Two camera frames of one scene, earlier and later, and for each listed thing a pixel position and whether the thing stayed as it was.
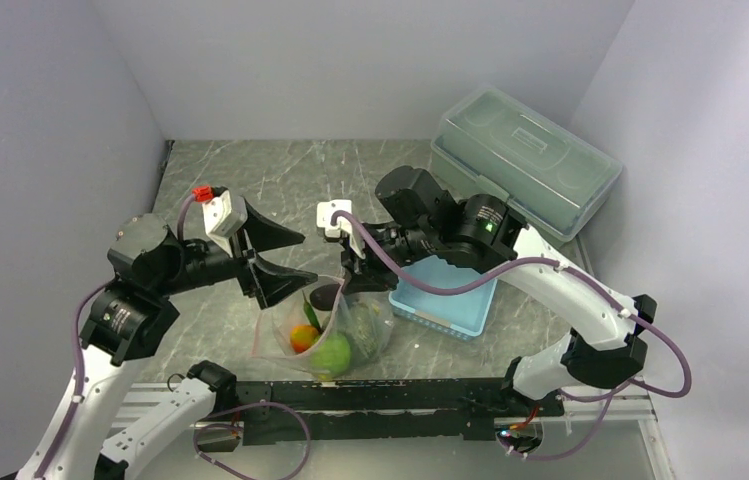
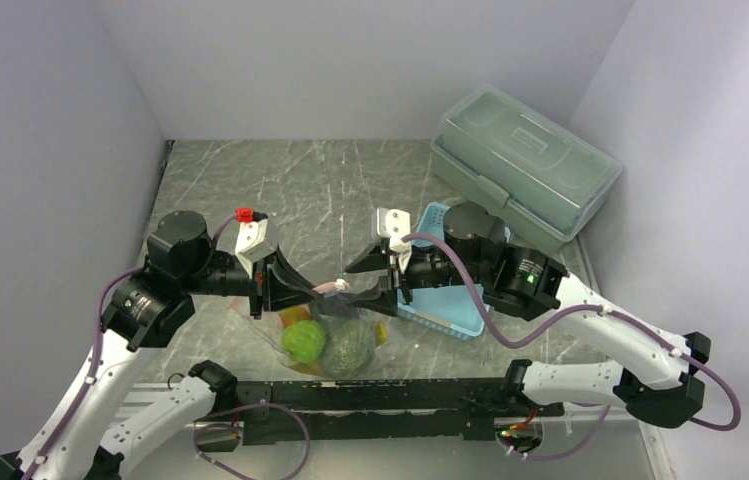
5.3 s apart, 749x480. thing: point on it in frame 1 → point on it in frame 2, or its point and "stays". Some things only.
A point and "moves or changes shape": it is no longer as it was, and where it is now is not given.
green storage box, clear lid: [492, 144] stays
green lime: [331, 357] → [304, 341]
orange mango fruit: [302, 337] → [292, 314]
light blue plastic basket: [460, 316] stays
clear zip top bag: [323, 330] moves or changes shape
